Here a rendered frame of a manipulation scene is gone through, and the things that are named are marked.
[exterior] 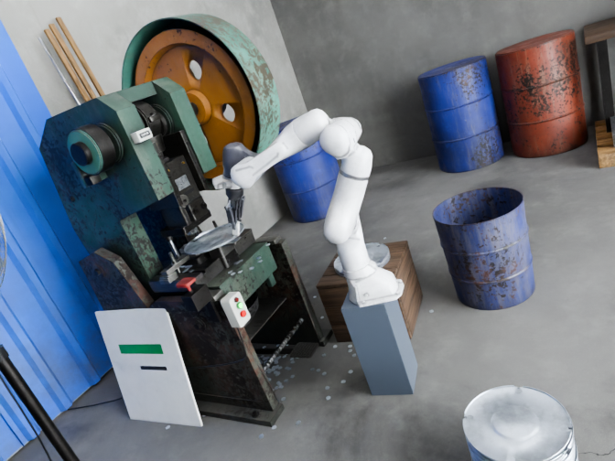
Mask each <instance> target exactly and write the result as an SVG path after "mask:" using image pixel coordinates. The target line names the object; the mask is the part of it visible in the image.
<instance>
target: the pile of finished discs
mask: <svg viewBox="0 0 615 461"><path fill-rule="evenodd" d="M365 247H366V250H367V253H368V255H369V258H370V260H372V261H373V262H375V263H376V266H378V267H380V268H382V267H383V266H385V265H386V264H387V263H388V261H389V260H390V256H391V255H390V253H389V248H388V247H387V246H386V245H384V244H381V245H380V244H379V243H366V244H365ZM334 269H335V271H336V273H337V274H338V275H340V276H343V277H345V276H344V273H343V271H342V265H341V262H340V257H338V258H337V259H336V260H335V262H334Z"/></svg>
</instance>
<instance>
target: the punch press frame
mask: <svg viewBox="0 0 615 461"><path fill-rule="evenodd" d="M134 102H147V103H148V104H150V105H151V106H152V107H153V108H154V109H155V110H156V111H158V112H159V113H161V114H162V115H163V116H164V118H165V120H166V122H167V133H166V134H165V135H168V134H173V133H175V132H178V131H181V130H184V133H185V135H186V137H187V139H188V141H189V144H190V147H191V149H192V151H193V154H194V156H195V157H196V160H197V161H198V164H199V166H200V170H201V172H202V175H203V174H205V173H207V172H208V171H210V170H212V169H213V168H214V167H216V166H217V165H216V163H215V160H214V158H213V156H212V153H211V151H210V148H209V146H208V143H207V141H206V139H205V136H204V134H203V132H202V130H201V128H200V124H199V122H198V119H197V117H196V115H195V113H194V111H193V109H192V106H191V104H190V101H189V98H188V95H187V94H186V92H185V89H184V88H183V87H182V86H180V85H178V84H177V83H175V82H174V81H173V80H171V79H170V78H168V77H164V78H161V79H158V80H152V81H150V82H146V83H143V84H140V85H136V86H134V87H130V88H127V89H124V90H120V91H116V92H112V93H109V94H106V95H103V96H100V97H97V98H94V99H92V100H90V101H87V102H85V103H82V104H80V105H78V106H76V107H73V108H71V109H69V110H67V111H65V112H63V113H59V114H57V115H55V116H53V117H50V118H48V119H47V120H46V123H45V127H44V131H43V135H42V139H41V143H40V147H39V151H40V153H41V154H42V157H43V159H44V162H45V164H46V166H47V169H48V171H49V174H50V176H51V178H52V181H53V183H54V185H55V188H56V190H57V191H58V194H59V197H60V200H61V202H62V204H63V207H64V209H65V210H66V213H67V215H68V217H69V220H70V223H71V226H72V228H73V229H74V231H75V233H76V234H77V236H78V237H79V239H80V240H81V243H82V244H83V246H84V247H85V249H86V250H87V252H88V253H89V254H92V253H93V252H95V251H97V250H99V249H100V248H102V247H103V248H104V249H106V250H108V251H110V252H113V253H115V254H117V255H119V256H120V257H122V259H123V260H124V262H125V263H126V264H127V266H128V267H129V268H130V269H131V271H132V272H133V273H134V275H135V276H136V278H137V279H138V280H139V282H140V283H141V284H142V286H143V287H144V288H145V289H146V290H147V292H148V293H149V294H150V295H151V297H152V298H153V299H154V301H156V300H157V299H158V298H159V297H161V296H171V295H184V294H185V293H186V292H163V293H154V291H153V289H152V288H151V286H150V284H149V281H150V280H151V279H153V278H154V277H155V276H156V275H160V274H159V273H161V272H162V271H163V270H164V269H166V268H167V267H168V266H169V265H170V264H171V259H170V257H169V255H168V253H169V252H172V250H171V248H170V246H169V244H168V242H166V240H165V238H163V237H162V235H161V233H160V231H161V230H163V229H164V228H165V227H167V223H166V221H165V219H164V217H163V215H162V213H161V211H160V210H157V211H152V210H151V208H150V206H149V205H151V204H153V203H155V202H157V201H159V200H160V199H162V198H164V197H165V196H167V195H169V194H171V193H172V192H174V191H175V190H174V188H173V187H172V185H171V183H170V181H169V178H168V176H167V173H166V171H165V169H164V167H163V165H162V163H161V161H160V159H159V157H158V155H157V152H156V149H155V148H154V146H153V144H152V141H151V139H150V138H149V139H147V140H145V141H143V142H141V143H138V144H134V142H133V140H132V138H131V136H130V134H132V133H135V132H137V131H140V130H142V129H145V126H144V124H143V122H142V120H141V118H140V115H139V113H138V111H137V109H136V108H135V105H134V104H133V103H134ZM88 123H90V124H94V125H97V126H98V127H100V128H101V129H102V130H104V131H105V133H106V134H107V135H108V136H109V138H110V139H111V141H112V143H113V146H114V150H115V154H116V160H115V164H114V166H113V168H111V169H109V170H107V171H105V173H106V175H107V176H108V177H107V178H106V179H104V180H103V181H102V182H99V183H97V184H95V185H93V186H89V187H87V188H84V187H83V185H82V184H81V182H80V180H79V178H78V176H77V174H76V172H75V171H74V169H73V167H72V165H71V162H74V161H73V160H72V158H71V156H70V153H69V150H68V146H67V137H68V133H69V132H70V130H72V129H74V128H77V127H80V126H83V125H85V124H88ZM165 135H164V136H165ZM172 237H173V240H172V241H173V242H174V244H175V246H176V248H177V250H178V253H179V255H181V253H180V250H179V249H181V247H182V246H183V245H184V244H187V243H189V242H190V241H192V240H193V239H194V238H196V236H195V233H194V234H192V235H189V236H188V235H187V234H184V235H178V236H172ZM266 244H268V243H267V242H260V243H253V244H252V245H251V246H249V247H248V248H247V249H246V250H245V251H244V252H243V253H241V254H240V255H239V257H240V258H239V259H238V260H237V261H236V262H239V261H240V260H243V261H242V262H240V263H238V264H232V265H231V266H230V267H229V268H224V269H223V270H222V271H221V272H220V273H219V274H218V275H216V276H215V277H214V278H213V279H212V280H211V281H210V282H209V283H207V286H208V288H209V290H217V289H222V291H223V292H224V295H227V294H228V293H229V292H240V294H241V296H242V298H243V301H244V302H245V301H246V300H247V299H248V298H249V297H250V296H251V295H252V294H253V293H254V292H255V291H256V290H257V288H258V287H259V286H260V285H261V284H262V283H263V282H264V281H266V282H267V285H268V287H273V286H274V285H275V284H276V281H275V278H274V276H273V272H274V271H275V270H276V269H277V266H276V263H275V259H274V257H273V254H272V253H271V251H270V248H269V246H266ZM172 254H173V256H174V257H175V255H174V253H173V252H172ZM258 256H261V258H260V259H256V258H257V257H258ZM175 259H176V257H175ZM261 260H263V261H262V262H260V263H258V262H259V261H261ZM251 267H254V268H253V269H252V270H249V268H251ZM229 271H232V273H235V274H234V275H231V273H228V272H229ZM239 271H242V272H241V273H238V272H239ZM303 321H304V320H303V318H299V320H298V321H297V322H296V324H295V325H294V326H293V328H292V329H291V330H290V332H289V333H288V334H287V335H286V337H285V338H284V340H283V341H282V342H281V344H280V345H279V346H278V348H277V349H276V350H275V352H274V353H273V354H272V356H271V357H270V358H269V360H268V361H267V362H266V363H265V364H264V365H263V369H264V372H266V371H267V369H268V368H269V367H270V365H271V364H272V363H273V361H274V360H275V358H276V357H277V356H278V354H279V353H280V352H281V350H282V349H283V348H284V346H285V345H286V343H287V342H288V341H289V339H290V338H292V336H293V335H294V334H295V332H296V331H297V329H298V328H299V327H300V325H301V324H302V323H303Z"/></svg>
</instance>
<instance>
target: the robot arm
mask: <svg viewBox="0 0 615 461"><path fill-rule="evenodd" d="M360 137H361V124H360V123H359V122H358V120H356V119H354V118H352V117H338V118H333V119H330V118H329V117H328V116H327V115H326V114H325V113H324V112H323V111H322V110H320V109H314V110H311V111H309V112H308V113H305V114H303V115H301V116H299V117H298V118H296V119H295V120H293V122H292V123H290V124H289V125H288V126H286V127H285V128H284V130H283V131H282V132H281V133H280V134H279V135H278V137H277V138H276V139H275V140H274V141H273V142H272V143H271V144H270V145H269V146H268V147H267V148H266V149H265V150H264V151H263V152H262V153H260V154H258V153H255V152H253V151H251V150H249V149H248V148H246V147H245V146H244V145H243V144H242V143H238V142H235V143H229V144H228V145H226V146H224V147H223V151H222V166H223V168H224V169H223V174H222V175H220V176H218V177H215V178H213V179H212V185H213V186H214V187H215V188H216V189H219V188H225V193H226V196H227V197H228V205H227V206H224V208H225V210H226V214H227V218H228V222H229V223H231V225H232V235H234V236H237V237H238V236H240V221H242V220H241V218H242V217H243V205H244V200H245V196H244V195H243V194H244V192H243V189H244V188H250V187H251V186H252V185H253V184H254V183H255V182H256V181H257V180H258V179H259V178H260V177H261V176H262V175H263V174H264V173H265V172H266V171H267V169H268V168H270V167H271V166H273V165H274V164H276V163H277V162H279V161H281V160H283V159H286V158H288V157H290V156H292V155H294V154H296V153H298V152H301V151H303V150H305V149H307V148H308V147H310V146H312V145H313V144H314V143H316V142H317V141H319V143H320V145H321V148H322V149H323V150H324V151H325V152H326V153H328V154H330V155H332V156H334V157H335V158H336V159H341V166H340V171H339V174H338V178H337V182H336V186H335V189H334V193H333V196H332V199H331V202H330V204H329V210H328V213H327V216H326V219H325V223H324V231H323V234H324V236H325V238H326V240H328V241H329V242H330V243H334V244H337V252H338V255H339V257H340V262H341V265H342V271H343V273H344V276H345V279H346V281H347V284H348V287H349V298H350V300H351V301H352V302H353V303H354V304H356V305H357V306H359V307H364V306H371V305H376V304H380V303H384V302H389V301H393V300H396V299H397V298H399V297H400V296H401V295H402V293H403V290H404V284H403V282H402V280H401V279H397V280H396V278H395V276H394V274H393V273H392V272H389V271H387V270H384V269H383V268H380V267H378V266H376V263H375V262H373V261H372V260H370V258H369V255H368V253H367V250H366V247H365V244H364V241H363V236H362V230H361V222H360V217H359V211H360V208H361V203H362V200H363V197H364V193H365V189H366V187H367V183H368V179H369V176H370V173H371V169H372V152H371V150H370V149H369V148H367V147H366V146H364V145H359V144H358V143H357V142H358V140H359V139H360Z"/></svg>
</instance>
